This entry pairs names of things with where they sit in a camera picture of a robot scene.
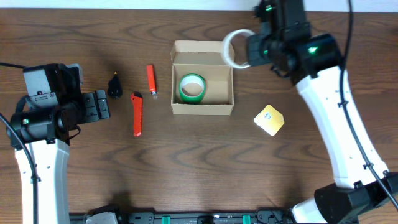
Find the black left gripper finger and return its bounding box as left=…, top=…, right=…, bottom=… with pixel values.
left=95, top=90, right=111, bottom=119
left=82, top=92, right=100, bottom=123

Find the beige masking tape roll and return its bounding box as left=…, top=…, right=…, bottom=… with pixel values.
left=221, top=29, right=255, bottom=70

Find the orange stapler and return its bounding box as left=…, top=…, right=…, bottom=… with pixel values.
left=147, top=65, right=157, bottom=95

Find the yellow notepad with barcode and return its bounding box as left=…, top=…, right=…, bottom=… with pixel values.
left=254, top=105, right=285, bottom=136

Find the green tape roll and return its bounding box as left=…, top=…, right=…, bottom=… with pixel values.
left=178, top=73, right=206, bottom=104

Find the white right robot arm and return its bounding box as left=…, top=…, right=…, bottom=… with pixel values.
left=246, top=0, right=397, bottom=223

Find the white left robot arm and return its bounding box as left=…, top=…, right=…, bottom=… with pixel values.
left=6, top=63, right=110, bottom=223

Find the orange utility knife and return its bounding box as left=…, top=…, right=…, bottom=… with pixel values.
left=131, top=91, right=143, bottom=137

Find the brown cardboard box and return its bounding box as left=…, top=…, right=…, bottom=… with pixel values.
left=170, top=40, right=234, bottom=116

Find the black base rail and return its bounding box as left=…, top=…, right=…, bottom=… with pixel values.
left=68, top=205, right=360, bottom=224

